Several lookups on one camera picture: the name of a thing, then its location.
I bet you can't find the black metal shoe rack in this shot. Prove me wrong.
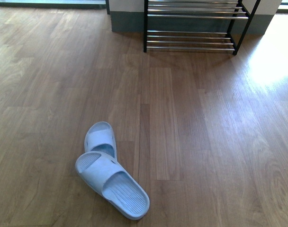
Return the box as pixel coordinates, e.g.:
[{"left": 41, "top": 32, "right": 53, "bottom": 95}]
[{"left": 143, "top": 0, "right": 260, "bottom": 55}]

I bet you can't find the light blue slipper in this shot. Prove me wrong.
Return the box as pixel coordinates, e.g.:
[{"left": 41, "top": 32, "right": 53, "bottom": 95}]
[
  {"left": 84, "top": 122, "right": 117, "bottom": 160},
  {"left": 75, "top": 151, "right": 150, "bottom": 220}
]

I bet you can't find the light blue slipper lower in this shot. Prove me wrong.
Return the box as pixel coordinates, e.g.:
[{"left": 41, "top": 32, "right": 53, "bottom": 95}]
[{"left": 84, "top": 122, "right": 117, "bottom": 160}]

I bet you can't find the light blue slipper upper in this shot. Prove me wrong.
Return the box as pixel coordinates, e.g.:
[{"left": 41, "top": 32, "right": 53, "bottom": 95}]
[{"left": 75, "top": 151, "right": 150, "bottom": 220}]

